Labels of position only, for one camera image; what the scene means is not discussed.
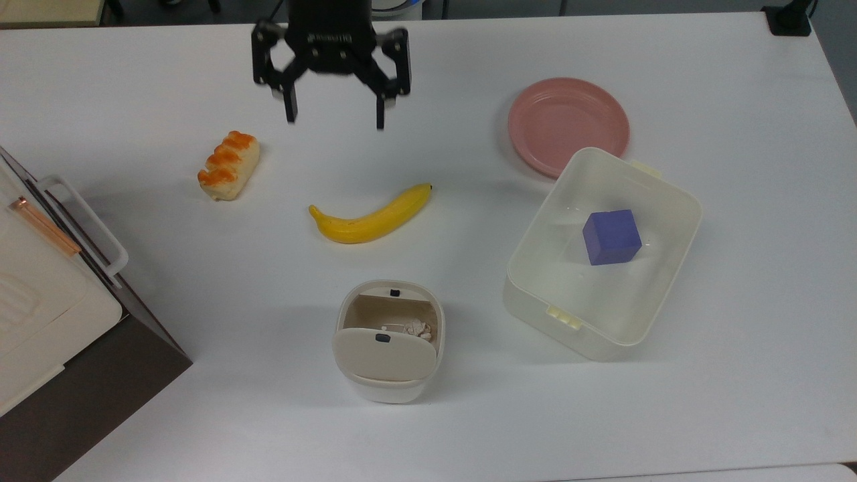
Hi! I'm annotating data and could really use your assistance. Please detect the orange glazed bread loaf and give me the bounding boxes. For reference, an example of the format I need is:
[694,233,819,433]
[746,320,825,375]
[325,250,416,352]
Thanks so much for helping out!
[198,131,260,202]

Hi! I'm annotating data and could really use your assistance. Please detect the black table clamp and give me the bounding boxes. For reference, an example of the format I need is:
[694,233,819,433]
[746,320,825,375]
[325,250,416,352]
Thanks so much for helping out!
[762,0,819,37]

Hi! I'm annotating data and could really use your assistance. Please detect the orange strip on box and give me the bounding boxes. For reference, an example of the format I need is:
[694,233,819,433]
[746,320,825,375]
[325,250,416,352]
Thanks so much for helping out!
[9,196,82,257]

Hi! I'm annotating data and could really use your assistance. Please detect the light wooden desk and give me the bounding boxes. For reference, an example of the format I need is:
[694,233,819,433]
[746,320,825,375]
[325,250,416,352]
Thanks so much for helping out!
[0,0,106,29]

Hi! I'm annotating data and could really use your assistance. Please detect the blue cube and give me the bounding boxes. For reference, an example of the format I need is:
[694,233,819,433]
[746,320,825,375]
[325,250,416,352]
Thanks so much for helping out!
[582,209,643,266]

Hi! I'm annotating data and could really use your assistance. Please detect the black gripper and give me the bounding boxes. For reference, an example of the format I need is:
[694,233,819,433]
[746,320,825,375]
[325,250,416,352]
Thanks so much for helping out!
[253,0,412,130]

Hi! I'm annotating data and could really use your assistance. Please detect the yellow banana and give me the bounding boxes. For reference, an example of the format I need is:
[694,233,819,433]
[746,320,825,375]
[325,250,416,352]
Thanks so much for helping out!
[309,183,433,244]

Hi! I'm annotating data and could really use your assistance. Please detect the cream box with handles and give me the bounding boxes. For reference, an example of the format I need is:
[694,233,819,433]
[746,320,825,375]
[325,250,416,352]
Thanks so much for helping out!
[0,157,125,419]

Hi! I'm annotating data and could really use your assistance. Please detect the pink plastic plate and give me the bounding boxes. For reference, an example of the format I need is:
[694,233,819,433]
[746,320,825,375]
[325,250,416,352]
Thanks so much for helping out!
[508,78,631,179]

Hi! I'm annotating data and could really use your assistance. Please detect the dark brown drawer cabinet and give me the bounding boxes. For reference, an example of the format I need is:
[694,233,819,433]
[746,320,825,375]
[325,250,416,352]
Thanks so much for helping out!
[0,146,193,482]

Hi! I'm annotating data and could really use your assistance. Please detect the cream flip-lid trash can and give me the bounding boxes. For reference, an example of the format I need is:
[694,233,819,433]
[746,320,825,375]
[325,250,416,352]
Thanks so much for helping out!
[332,279,447,404]

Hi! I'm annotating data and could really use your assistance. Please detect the white plastic storage bin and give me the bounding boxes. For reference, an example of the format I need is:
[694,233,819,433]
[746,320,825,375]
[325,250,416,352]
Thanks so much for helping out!
[503,147,703,362]

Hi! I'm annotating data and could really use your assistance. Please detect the white drawer handle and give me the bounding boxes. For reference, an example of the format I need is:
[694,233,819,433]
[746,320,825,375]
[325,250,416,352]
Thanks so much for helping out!
[37,175,129,278]

